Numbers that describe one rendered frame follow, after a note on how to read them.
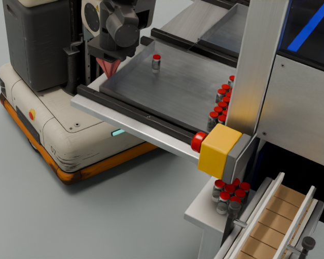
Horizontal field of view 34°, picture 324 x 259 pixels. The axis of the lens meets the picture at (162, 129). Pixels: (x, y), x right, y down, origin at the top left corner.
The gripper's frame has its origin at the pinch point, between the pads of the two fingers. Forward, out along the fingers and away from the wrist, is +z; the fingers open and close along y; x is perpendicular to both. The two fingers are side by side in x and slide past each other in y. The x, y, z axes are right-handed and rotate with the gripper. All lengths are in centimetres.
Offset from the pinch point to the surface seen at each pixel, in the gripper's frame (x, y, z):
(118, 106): -7.9, 7.4, 0.9
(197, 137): -19.2, 32.7, -10.3
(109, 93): -5.9, 3.7, 0.0
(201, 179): 66, 5, 90
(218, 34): 38.7, 11.7, 2.1
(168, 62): 17.1, 7.1, 2.3
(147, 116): -7.3, 15.1, 0.9
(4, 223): 0, -48, 91
